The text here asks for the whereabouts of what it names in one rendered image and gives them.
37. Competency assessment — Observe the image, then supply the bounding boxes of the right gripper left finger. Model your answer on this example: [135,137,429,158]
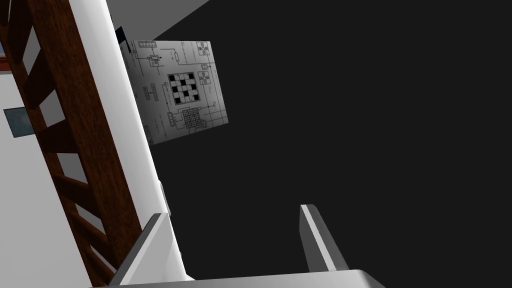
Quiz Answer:
[108,212,186,287]

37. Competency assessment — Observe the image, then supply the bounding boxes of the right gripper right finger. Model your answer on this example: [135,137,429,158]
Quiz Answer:
[299,203,350,273]

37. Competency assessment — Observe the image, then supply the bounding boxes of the brown wooden ladder shelf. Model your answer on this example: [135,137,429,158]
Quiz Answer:
[0,0,143,288]

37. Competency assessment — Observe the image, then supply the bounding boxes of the white door leaf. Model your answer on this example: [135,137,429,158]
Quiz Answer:
[68,0,195,282]

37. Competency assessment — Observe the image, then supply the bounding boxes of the grey diagram wall picture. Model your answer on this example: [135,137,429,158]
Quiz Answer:
[119,39,230,146]

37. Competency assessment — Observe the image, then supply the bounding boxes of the small blue-grey wall picture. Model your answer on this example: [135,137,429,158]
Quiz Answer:
[3,106,36,139]

